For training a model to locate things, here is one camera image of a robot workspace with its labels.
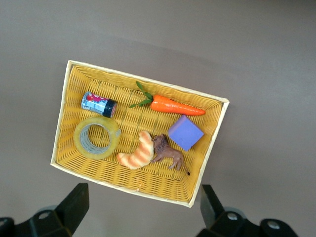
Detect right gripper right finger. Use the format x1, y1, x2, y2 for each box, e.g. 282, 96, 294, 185
196, 184, 299, 237

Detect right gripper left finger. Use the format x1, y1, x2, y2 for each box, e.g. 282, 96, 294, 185
0, 183, 90, 237

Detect clear packing tape roll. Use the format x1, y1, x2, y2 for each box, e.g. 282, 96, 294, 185
73, 116, 121, 160

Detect brown toy lion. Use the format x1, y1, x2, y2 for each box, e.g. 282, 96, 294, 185
150, 134, 191, 176

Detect purple foam cube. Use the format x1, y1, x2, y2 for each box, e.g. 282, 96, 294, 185
168, 115, 204, 152

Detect striped toy croissant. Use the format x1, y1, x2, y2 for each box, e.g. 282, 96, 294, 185
117, 130, 155, 170

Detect small blue printed can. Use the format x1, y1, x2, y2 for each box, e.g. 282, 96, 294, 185
81, 91, 118, 119

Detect yellow wicker basket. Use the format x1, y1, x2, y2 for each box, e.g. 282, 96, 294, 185
50, 60, 230, 208

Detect orange toy carrot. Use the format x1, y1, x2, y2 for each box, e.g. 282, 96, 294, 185
129, 81, 206, 117

